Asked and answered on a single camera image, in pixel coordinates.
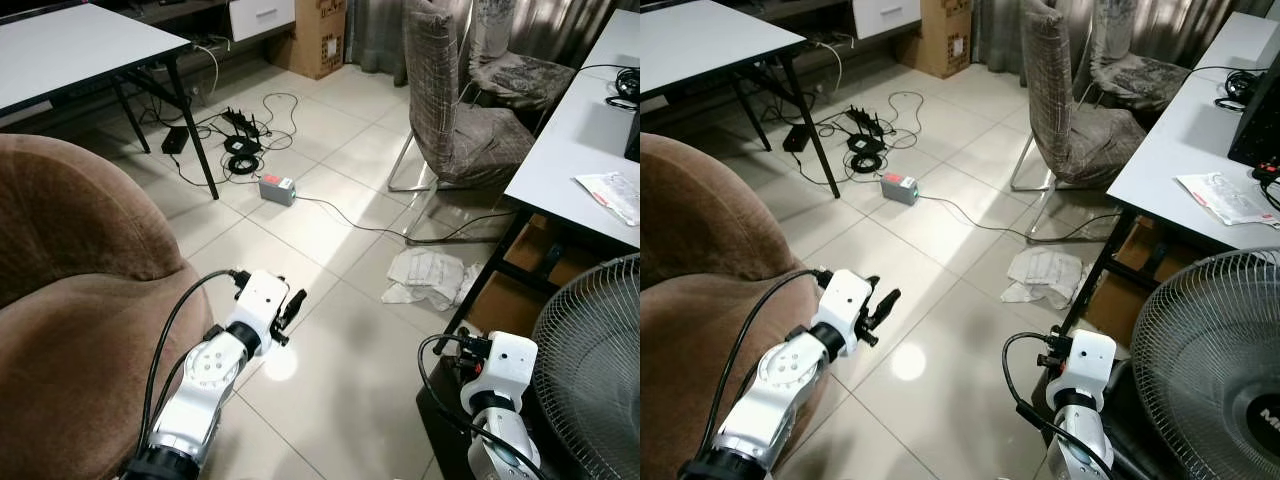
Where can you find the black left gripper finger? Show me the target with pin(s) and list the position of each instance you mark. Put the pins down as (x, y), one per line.
(889, 305)
(297, 303)
(873, 288)

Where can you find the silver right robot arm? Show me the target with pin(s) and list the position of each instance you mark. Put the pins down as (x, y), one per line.
(1082, 440)
(500, 440)

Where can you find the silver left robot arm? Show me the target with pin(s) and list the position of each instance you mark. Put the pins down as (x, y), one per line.
(775, 395)
(200, 390)

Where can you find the brown fabric sofa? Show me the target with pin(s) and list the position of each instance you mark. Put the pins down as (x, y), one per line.
(70, 300)
(700, 290)

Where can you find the plain brown cardboard box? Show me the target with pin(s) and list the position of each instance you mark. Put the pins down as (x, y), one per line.
(520, 295)
(1125, 290)

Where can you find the grey power box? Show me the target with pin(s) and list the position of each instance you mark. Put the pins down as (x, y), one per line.
(277, 190)
(899, 189)

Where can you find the black router with antennas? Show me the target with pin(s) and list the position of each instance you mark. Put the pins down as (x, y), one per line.
(242, 124)
(865, 123)

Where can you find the black power adapter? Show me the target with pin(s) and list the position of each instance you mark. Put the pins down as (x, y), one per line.
(797, 138)
(175, 140)

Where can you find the brown plaid cantilever chair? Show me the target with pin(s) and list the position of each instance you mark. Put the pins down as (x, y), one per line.
(1070, 110)
(450, 110)

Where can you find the cardboard box with red print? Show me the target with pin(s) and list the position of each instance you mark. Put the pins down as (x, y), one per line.
(312, 40)
(935, 40)

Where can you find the black computer case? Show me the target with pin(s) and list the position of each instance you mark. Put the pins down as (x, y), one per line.
(633, 135)
(1258, 115)

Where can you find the white drawer cabinet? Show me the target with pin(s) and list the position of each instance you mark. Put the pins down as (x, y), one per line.
(885, 14)
(260, 15)

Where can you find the grey curtain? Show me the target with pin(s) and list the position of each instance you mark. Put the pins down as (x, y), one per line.
(1000, 30)
(375, 35)

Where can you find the red and black plug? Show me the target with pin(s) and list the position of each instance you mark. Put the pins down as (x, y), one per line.
(1268, 172)

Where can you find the grey patterned chair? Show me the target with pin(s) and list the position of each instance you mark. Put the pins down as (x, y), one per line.
(1135, 70)
(515, 70)

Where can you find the white table with black legs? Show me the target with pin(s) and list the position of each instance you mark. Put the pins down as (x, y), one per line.
(70, 50)
(700, 40)

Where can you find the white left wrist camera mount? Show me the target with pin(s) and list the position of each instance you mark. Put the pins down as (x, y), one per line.
(260, 298)
(843, 300)

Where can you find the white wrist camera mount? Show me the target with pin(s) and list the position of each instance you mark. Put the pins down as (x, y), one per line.
(1088, 362)
(260, 298)
(843, 300)
(505, 365)

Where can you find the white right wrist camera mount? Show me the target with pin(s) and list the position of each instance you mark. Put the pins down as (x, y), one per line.
(505, 365)
(1088, 362)

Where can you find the white desk with black frame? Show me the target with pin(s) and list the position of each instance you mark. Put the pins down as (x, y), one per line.
(1190, 130)
(575, 140)

